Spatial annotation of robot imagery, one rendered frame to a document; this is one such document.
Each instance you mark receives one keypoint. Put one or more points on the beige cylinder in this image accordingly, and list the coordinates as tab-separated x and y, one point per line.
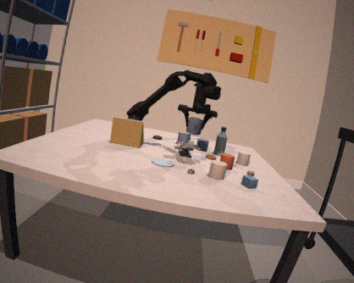
217	170
243	158

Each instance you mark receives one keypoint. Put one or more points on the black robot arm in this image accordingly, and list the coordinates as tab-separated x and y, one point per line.
205	87

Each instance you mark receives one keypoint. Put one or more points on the blue block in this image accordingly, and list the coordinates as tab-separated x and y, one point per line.
249	181

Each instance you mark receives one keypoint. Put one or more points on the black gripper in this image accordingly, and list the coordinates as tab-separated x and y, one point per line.
185	109

